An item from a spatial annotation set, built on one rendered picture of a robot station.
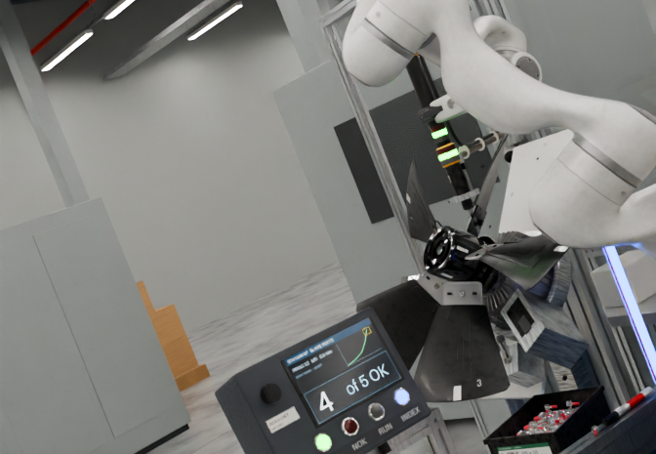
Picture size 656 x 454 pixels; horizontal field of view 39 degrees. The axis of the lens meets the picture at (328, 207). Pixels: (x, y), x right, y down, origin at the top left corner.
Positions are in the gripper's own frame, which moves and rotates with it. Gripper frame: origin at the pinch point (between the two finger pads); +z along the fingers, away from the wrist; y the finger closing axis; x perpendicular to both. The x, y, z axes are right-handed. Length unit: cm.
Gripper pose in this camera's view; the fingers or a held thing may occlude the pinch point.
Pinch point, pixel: (432, 112)
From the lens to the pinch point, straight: 212.1
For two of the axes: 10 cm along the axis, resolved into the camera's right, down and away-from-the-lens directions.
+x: -3.7, -9.3, -0.3
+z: -4.9, 1.7, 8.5
